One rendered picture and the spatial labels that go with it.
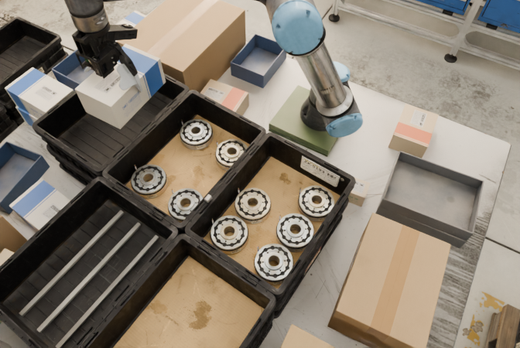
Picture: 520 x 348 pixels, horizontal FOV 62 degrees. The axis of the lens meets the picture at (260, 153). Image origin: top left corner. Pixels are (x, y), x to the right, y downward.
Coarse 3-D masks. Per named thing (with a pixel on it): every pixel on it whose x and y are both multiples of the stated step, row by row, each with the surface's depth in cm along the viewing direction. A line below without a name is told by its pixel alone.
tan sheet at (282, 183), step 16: (272, 160) 135; (256, 176) 132; (272, 176) 132; (288, 176) 132; (304, 176) 132; (272, 192) 129; (288, 192) 129; (272, 208) 126; (288, 208) 126; (256, 224) 123; (272, 224) 123; (320, 224) 123; (208, 240) 120; (256, 240) 120; (272, 240) 120; (240, 256) 117
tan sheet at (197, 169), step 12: (204, 120) 145; (216, 132) 142; (228, 132) 142; (168, 144) 139; (180, 144) 139; (216, 144) 139; (156, 156) 136; (168, 156) 136; (180, 156) 136; (192, 156) 136; (204, 156) 136; (168, 168) 133; (180, 168) 134; (192, 168) 134; (204, 168) 134; (216, 168) 134; (168, 180) 131; (180, 180) 131; (192, 180) 131; (204, 180) 131; (216, 180) 131; (168, 192) 129; (204, 192) 129; (156, 204) 126
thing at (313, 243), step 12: (288, 144) 127; (252, 156) 124; (312, 156) 124; (240, 168) 122; (336, 168) 122; (228, 180) 120; (216, 192) 117; (348, 192) 117; (204, 204) 115; (336, 204) 115; (324, 228) 111; (204, 240) 109; (312, 240) 109; (216, 252) 107; (240, 264) 105; (300, 264) 106; (252, 276) 104; (288, 276) 104; (276, 288) 102
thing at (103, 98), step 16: (128, 48) 119; (144, 64) 115; (160, 64) 118; (96, 80) 112; (112, 80) 112; (144, 80) 115; (160, 80) 121; (80, 96) 111; (96, 96) 109; (112, 96) 109; (128, 96) 111; (144, 96) 118; (96, 112) 114; (112, 112) 109; (128, 112) 114
